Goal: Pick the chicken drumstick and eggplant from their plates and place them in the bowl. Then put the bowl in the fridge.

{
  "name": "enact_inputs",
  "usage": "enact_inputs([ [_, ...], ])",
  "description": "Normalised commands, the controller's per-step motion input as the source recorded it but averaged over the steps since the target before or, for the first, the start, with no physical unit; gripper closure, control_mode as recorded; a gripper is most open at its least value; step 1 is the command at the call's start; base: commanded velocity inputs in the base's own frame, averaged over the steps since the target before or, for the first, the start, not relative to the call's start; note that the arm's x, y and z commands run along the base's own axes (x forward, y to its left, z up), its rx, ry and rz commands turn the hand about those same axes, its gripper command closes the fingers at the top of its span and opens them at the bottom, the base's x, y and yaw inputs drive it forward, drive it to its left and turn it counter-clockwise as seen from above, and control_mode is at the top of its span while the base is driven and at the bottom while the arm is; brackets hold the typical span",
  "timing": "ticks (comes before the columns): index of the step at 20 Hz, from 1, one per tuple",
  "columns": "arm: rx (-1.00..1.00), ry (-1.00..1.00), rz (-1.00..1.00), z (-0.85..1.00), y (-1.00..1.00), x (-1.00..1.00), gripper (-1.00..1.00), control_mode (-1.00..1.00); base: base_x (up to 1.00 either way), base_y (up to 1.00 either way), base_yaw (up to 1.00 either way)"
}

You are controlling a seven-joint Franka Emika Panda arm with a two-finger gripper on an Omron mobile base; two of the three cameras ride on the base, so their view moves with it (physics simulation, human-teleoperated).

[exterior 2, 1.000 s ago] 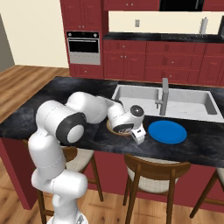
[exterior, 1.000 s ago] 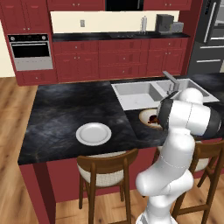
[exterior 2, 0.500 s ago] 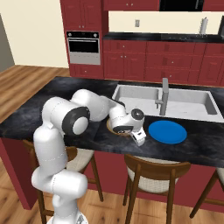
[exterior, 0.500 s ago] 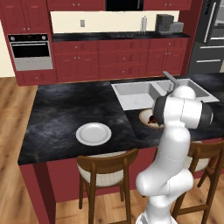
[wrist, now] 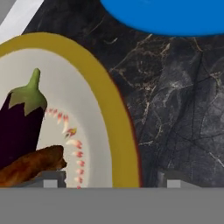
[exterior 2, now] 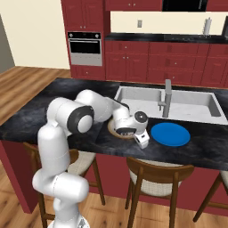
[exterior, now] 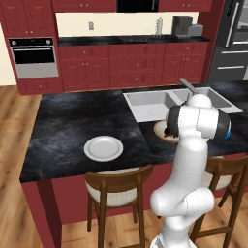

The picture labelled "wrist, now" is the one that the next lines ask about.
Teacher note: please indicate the blue bowl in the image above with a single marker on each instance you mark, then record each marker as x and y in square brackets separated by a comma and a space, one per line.
[166, 16]

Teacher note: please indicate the brown chicken drumstick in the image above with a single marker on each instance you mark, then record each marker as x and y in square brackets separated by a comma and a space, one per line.
[29, 166]

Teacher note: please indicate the purple eggplant with green stem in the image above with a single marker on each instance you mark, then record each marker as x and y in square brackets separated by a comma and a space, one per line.
[17, 128]

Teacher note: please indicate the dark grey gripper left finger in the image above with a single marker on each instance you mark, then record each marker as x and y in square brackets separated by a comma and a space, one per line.
[54, 178]

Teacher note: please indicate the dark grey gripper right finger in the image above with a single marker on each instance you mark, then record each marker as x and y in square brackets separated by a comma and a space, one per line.
[172, 179]

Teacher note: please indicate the white plate with yellow rim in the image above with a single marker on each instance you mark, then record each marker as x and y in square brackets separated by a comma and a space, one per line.
[96, 116]

